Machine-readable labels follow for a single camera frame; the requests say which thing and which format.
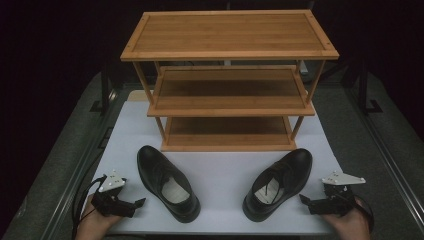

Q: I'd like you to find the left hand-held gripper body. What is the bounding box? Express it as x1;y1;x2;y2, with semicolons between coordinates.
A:
91;169;138;219

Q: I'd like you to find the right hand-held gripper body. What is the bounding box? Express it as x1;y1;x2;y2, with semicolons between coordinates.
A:
309;170;367;217

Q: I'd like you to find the black leather dress shoe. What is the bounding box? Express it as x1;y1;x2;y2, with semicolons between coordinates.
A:
136;145;202;224
242;148;314;223

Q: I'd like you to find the three-tier wooden shoe rack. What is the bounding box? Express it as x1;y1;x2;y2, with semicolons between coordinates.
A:
120;9;340;153

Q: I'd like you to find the person's right hand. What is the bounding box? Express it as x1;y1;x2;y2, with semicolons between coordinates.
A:
321;197;371;240

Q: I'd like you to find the person's left hand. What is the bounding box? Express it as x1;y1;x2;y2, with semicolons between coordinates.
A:
75;194;123;240

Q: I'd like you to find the black metal stand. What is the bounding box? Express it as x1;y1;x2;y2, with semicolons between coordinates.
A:
89;62;118;116
357;62;384;115

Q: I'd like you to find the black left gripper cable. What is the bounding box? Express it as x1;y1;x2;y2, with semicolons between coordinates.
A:
71;175;108;240

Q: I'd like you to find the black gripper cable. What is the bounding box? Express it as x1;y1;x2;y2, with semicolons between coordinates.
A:
352;195;375;234
71;175;108;240

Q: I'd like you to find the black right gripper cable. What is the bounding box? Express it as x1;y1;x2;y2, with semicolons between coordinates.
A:
352;195;375;234

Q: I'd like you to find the metal frame rail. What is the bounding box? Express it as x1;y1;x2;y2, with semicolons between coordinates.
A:
39;89;129;240
344;86;424;231

